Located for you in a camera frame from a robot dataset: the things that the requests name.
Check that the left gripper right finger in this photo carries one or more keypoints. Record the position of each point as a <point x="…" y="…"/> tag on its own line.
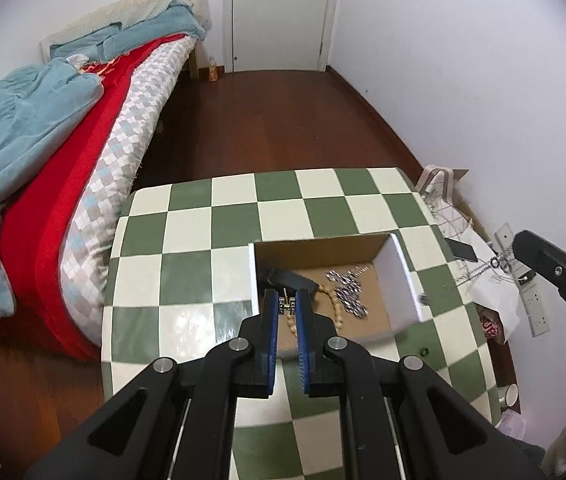
<point x="400" y="419"/>

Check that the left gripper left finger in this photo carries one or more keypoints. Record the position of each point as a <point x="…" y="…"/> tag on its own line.
<point x="173" y="420"/>

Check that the small silver earring studs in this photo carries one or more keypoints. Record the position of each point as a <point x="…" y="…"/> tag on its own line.
<point x="287" y="306"/>

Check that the black smart band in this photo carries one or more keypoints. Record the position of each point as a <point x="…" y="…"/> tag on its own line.
<point x="284" y="280"/>

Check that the black charger plug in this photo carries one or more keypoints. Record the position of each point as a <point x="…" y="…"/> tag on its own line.
<point x="526" y="278"/>

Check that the white patterned cloth pile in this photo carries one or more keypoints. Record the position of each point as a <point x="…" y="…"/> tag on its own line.
<point x="479" y="273"/>

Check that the white red plastic bag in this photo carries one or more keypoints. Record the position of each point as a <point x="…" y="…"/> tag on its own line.
<point x="491" y="325"/>

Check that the white cup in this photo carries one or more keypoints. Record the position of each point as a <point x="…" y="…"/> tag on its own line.
<point x="508" y="396"/>

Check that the white cardboard box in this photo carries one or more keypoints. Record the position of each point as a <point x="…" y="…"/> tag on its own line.
<point x="365" y="285"/>

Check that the green white checkered tablecloth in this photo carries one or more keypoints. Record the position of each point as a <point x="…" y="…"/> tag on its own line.
<point x="179" y="274"/>

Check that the checkered mattress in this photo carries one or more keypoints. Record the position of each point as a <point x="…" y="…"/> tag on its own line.
<point x="84" y="258"/>

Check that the red bed sheet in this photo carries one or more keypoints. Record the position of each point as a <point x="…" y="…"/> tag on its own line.
<point x="36" y="218"/>

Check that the blue blanket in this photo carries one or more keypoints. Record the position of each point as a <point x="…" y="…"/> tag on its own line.
<point x="42" y="104"/>

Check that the orange bottle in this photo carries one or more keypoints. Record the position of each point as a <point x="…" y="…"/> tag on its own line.
<point x="213" y="73"/>

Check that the white door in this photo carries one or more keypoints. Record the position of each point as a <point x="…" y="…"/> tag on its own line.
<point x="263" y="35"/>

